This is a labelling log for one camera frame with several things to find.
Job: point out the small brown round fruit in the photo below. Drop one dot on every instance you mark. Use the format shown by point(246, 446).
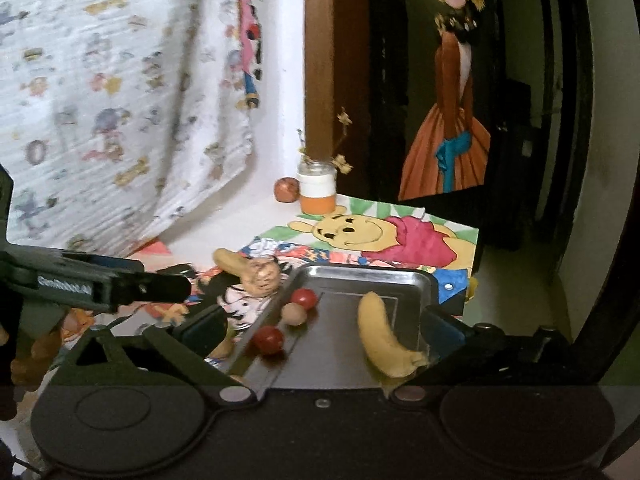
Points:
point(293, 314)

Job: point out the wall poster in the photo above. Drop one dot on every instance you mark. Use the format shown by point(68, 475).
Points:
point(450, 150)

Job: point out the dark cabinet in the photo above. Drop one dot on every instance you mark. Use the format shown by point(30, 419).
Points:
point(519, 160)

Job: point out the metal baking tray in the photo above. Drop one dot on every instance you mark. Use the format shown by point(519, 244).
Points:
point(340, 340)

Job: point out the colourful cartoon table cover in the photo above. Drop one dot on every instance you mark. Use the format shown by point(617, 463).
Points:
point(240, 305)

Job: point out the dark wooden door frame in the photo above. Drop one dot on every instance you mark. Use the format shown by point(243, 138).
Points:
point(605, 160)

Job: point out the white and orange jar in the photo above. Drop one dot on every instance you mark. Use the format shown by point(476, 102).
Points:
point(316, 190)

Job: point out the red tomato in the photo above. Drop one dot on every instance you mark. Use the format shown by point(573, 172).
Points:
point(304, 299)
point(268, 340)

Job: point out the jar with dried flowers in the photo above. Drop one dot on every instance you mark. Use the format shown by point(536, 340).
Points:
point(342, 160)

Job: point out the white printed blanket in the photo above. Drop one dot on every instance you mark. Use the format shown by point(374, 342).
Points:
point(110, 110)

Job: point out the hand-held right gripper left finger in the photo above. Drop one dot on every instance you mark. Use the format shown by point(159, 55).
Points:
point(205, 327)

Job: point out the striped tan melon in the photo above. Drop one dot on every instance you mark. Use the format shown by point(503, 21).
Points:
point(261, 277)

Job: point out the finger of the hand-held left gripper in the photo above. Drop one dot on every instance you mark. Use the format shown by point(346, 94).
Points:
point(155, 287)
point(105, 262)

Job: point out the small spotted banana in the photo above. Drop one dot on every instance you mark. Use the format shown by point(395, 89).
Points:
point(227, 260)

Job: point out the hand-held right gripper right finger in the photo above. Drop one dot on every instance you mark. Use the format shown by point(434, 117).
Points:
point(440, 330)

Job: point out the reddish brown apple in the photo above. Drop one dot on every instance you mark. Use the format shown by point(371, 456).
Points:
point(286, 190)

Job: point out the brown wooden door frame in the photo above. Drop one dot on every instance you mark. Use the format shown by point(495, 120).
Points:
point(325, 60)

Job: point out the large yellow banana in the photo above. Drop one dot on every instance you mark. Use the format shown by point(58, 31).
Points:
point(382, 340)

